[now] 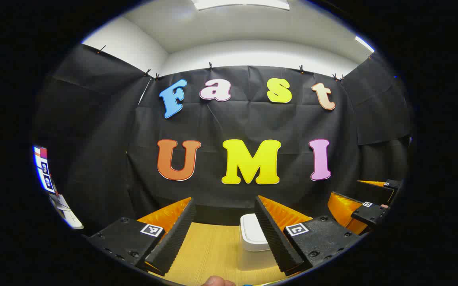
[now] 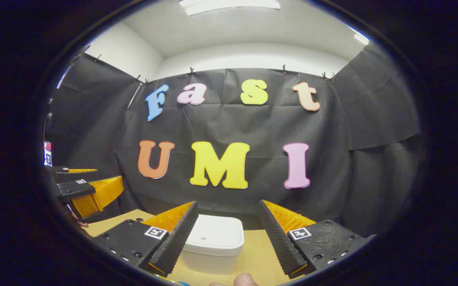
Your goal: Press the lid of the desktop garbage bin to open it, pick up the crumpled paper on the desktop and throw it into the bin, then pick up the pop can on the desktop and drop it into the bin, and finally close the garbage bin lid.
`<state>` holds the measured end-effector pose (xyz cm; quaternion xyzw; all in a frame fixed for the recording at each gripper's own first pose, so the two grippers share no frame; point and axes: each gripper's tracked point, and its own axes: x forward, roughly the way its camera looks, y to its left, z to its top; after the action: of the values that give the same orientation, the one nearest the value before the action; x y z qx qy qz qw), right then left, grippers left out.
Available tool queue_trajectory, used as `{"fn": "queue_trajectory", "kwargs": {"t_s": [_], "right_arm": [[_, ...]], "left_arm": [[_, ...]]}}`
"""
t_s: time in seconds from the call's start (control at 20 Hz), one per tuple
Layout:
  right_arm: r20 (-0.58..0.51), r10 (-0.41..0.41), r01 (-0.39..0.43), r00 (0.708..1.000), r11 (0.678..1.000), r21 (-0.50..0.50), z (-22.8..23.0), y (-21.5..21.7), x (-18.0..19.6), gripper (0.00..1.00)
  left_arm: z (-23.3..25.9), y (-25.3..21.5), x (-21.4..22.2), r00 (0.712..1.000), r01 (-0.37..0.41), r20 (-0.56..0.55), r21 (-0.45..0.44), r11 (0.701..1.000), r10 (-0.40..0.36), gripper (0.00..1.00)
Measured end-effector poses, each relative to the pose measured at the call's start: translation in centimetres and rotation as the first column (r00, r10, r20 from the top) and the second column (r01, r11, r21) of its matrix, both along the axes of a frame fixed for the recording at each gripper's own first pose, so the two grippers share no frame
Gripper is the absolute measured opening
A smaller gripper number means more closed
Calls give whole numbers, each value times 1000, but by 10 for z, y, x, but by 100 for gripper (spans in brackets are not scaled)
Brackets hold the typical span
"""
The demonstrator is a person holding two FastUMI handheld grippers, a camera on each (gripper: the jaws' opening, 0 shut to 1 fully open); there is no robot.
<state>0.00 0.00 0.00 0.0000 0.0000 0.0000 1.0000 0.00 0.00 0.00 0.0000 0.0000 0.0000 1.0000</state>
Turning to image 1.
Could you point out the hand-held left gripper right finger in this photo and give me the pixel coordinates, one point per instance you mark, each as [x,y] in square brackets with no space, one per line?
[276,242]

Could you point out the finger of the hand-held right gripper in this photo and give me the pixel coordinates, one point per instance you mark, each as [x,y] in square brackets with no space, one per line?
[370,214]
[392,184]

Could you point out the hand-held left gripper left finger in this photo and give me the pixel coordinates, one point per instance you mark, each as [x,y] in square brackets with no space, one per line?
[175,238]

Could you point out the white desktop garbage bin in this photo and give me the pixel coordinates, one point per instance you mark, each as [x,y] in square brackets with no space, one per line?
[251,232]

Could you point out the white side table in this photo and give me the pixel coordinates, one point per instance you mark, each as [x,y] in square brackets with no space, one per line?
[68,216]

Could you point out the ceiling light panel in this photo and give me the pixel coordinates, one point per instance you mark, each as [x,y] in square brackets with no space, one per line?
[241,4]
[364,43]

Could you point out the computer monitor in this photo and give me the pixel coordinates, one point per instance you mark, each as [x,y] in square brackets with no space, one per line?
[43,169]

